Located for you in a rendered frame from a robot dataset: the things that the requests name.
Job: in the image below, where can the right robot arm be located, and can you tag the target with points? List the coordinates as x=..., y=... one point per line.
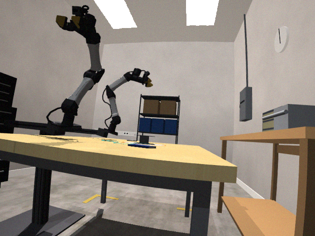
x=90, y=77

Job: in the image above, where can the grey perforated disc with centre hole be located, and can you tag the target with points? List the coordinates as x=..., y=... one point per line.
x=144, y=139

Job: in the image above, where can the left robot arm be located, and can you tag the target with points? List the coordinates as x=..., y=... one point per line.
x=112, y=97

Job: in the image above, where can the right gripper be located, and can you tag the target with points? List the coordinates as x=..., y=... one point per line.
x=77, y=23

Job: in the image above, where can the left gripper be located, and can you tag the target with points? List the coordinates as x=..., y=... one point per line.
x=145, y=80

